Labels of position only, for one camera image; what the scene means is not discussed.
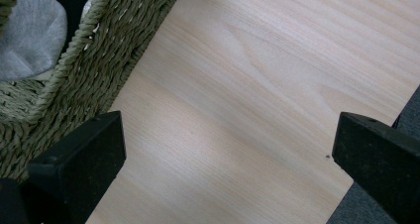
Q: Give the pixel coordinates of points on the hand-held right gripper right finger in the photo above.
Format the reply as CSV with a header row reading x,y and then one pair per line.
x,y
379,158

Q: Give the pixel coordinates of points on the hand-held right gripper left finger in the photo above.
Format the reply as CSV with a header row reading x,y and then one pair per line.
x,y
79,164

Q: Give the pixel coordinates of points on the green woven basket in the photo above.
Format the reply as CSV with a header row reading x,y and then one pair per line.
x,y
95,62

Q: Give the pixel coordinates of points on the grey cloth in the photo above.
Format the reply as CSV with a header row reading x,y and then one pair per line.
x,y
29,35

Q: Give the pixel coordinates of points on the dark cloth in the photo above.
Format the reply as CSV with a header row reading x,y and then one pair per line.
x,y
74,2

